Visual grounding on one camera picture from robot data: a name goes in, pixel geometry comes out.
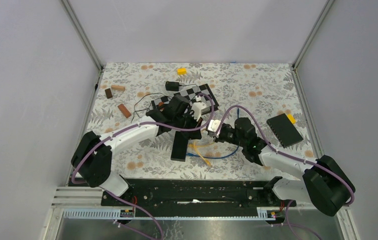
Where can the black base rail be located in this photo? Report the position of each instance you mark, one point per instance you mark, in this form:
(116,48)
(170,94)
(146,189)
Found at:
(197,198)

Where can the small black network switch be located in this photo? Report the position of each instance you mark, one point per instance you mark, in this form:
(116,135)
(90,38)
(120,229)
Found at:
(179,147)

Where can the reddish brown wooden block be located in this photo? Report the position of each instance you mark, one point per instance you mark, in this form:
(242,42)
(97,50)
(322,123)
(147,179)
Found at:
(123,109)

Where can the black power adapter with cable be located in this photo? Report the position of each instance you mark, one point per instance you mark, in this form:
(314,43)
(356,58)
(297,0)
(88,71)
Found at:
(171,86)

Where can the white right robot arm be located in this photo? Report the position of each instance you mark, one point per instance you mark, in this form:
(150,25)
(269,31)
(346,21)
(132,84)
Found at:
(319,181)

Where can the dark brown wooden block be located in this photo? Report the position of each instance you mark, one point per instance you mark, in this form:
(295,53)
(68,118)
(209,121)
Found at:
(108,93)

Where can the floral patterned table mat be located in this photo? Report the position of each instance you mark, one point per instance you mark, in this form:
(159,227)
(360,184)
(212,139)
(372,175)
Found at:
(264,90)

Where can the black white checkerboard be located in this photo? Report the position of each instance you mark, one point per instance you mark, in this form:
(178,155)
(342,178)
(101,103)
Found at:
(191,94)

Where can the light tan wooden block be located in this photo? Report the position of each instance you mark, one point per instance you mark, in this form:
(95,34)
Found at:
(118,88)

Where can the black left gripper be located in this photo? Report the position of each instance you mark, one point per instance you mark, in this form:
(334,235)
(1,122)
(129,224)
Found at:
(195,134)

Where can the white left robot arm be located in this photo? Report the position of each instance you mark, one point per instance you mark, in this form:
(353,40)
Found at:
(92,160)

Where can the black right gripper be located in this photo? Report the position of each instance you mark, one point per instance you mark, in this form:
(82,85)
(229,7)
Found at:
(218,138)

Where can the yellow block at right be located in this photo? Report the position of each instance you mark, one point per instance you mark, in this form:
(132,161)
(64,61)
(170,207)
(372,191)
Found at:
(291,118)

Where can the large black network switch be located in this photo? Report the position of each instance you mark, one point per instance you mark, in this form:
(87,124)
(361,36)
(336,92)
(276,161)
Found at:
(284,130)

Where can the yellow block near wall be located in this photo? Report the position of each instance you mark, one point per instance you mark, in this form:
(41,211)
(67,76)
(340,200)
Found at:
(181,71)

